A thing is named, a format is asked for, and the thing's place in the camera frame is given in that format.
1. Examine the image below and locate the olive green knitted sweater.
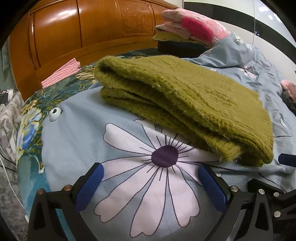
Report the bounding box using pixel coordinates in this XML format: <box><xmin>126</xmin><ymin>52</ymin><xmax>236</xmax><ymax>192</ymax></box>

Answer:
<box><xmin>94</xmin><ymin>55</ymin><xmax>273</xmax><ymax>167</ymax></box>

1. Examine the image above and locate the pink folded clothes stack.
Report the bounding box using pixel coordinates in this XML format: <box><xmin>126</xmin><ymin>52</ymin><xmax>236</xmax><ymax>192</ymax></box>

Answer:
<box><xmin>155</xmin><ymin>8</ymin><xmax>231</xmax><ymax>47</ymax></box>

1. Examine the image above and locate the grey floral fabric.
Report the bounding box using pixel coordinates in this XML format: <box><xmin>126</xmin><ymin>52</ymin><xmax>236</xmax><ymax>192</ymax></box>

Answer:
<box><xmin>1</xmin><ymin>89</ymin><xmax>28</xmax><ymax>240</ymax></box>

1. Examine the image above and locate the teal floral bed sheet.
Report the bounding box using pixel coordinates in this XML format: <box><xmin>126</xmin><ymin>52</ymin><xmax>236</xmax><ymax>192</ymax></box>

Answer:
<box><xmin>16</xmin><ymin>47</ymin><xmax>163</xmax><ymax>218</ymax></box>

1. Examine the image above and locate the dark grey garment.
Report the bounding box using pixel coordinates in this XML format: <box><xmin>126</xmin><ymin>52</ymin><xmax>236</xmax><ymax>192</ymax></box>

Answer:
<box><xmin>280</xmin><ymin>90</ymin><xmax>296</xmax><ymax>113</ymax></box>

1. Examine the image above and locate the pink fluffy garment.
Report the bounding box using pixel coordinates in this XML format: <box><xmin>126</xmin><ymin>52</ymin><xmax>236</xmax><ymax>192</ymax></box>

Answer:
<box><xmin>280</xmin><ymin>80</ymin><xmax>296</xmax><ymax>102</ymax></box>

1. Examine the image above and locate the light blue floral duvet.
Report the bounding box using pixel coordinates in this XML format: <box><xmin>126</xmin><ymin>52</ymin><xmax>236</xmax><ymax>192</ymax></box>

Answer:
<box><xmin>41</xmin><ymin>32</ymin><xmax>296</xmax><ymax>241</ymax></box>

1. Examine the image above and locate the white round button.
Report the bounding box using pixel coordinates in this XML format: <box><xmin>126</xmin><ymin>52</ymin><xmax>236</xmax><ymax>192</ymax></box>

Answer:
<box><xmin>48</xmin><ymin>107</ymin><xmax>63</xmax><ymax>122</ymax></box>

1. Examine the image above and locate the pink ribbed cloth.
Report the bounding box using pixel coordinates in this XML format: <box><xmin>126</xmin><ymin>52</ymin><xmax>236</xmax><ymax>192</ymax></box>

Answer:
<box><xmin>41</xmin><ymin>58</ymin><xmax>81</xmax><ymax>88</ymax></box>

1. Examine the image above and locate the wooden headboard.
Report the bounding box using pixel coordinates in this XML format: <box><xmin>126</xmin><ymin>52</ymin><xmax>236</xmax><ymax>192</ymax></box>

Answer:
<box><xmin>10</xmin><ymin>0</ymin><xmax>175</xmax><ymax>99</ymax></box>

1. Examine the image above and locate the white charging cable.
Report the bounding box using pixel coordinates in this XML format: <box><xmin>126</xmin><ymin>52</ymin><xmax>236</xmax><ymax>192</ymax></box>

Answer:
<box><xmin>0</xmin><ymin>148</ymin><xmax>27</xmax><ymax>223</ymax></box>

